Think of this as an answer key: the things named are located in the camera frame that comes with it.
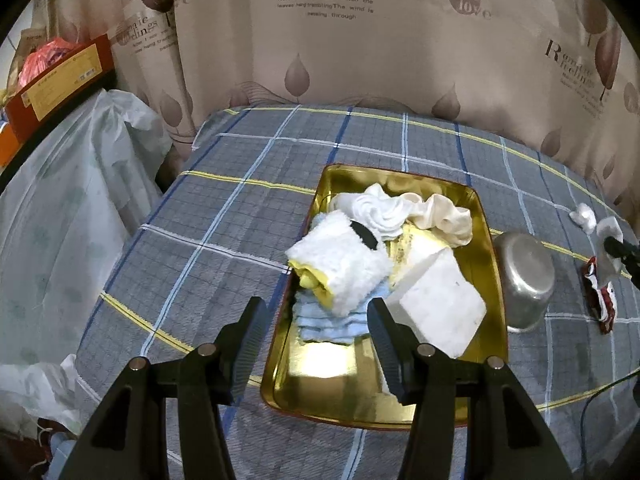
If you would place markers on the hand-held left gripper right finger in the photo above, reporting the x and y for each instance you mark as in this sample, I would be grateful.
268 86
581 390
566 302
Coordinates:
387 345

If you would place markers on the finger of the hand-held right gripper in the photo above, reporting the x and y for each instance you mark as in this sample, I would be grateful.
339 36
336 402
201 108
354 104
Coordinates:
622 249
634 275

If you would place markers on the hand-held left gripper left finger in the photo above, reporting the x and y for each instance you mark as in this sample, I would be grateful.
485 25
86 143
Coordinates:
250 340

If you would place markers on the light blue towel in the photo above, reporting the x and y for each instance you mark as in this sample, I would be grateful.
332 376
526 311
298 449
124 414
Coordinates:
325 322

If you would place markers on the gold metal tray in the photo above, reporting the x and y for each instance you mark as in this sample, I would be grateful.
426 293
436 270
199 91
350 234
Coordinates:
320 360

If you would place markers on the white fluffy towel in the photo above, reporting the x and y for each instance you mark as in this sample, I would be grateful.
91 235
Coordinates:
340 265

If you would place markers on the white star-print pouch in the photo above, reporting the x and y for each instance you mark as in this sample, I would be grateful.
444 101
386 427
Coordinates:
600 305

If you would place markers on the white plastic-wrapped bundle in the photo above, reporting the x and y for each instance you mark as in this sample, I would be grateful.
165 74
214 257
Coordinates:
585 217

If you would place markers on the pale yellow cloth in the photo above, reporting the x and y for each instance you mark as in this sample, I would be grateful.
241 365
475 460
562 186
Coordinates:
415 247

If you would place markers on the steel bowl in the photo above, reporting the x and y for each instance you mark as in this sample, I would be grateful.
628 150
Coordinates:
525 280

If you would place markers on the black oval tag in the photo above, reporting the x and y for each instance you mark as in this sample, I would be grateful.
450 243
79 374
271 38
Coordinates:
365 235

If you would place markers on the grey plaid bedsheet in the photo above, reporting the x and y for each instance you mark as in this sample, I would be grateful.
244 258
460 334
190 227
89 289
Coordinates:
225 210

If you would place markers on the white cloth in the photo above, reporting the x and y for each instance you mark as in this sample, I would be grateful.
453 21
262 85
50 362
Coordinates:
380 210

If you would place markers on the cream cloth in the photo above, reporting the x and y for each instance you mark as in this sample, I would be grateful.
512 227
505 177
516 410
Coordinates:
445 217

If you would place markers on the white plastic bag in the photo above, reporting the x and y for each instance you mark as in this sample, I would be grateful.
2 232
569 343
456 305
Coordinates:
35 390

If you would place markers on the white plastic cover sheet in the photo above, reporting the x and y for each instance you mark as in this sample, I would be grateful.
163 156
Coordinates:
65 210

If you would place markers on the beige leaf-print curtain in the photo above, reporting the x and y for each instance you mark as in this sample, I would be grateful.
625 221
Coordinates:
350 60

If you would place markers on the red cardboard box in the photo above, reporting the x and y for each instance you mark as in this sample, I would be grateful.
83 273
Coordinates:
60 80

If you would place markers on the red plastic bag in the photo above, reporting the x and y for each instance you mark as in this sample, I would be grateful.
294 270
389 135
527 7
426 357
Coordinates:
42 57

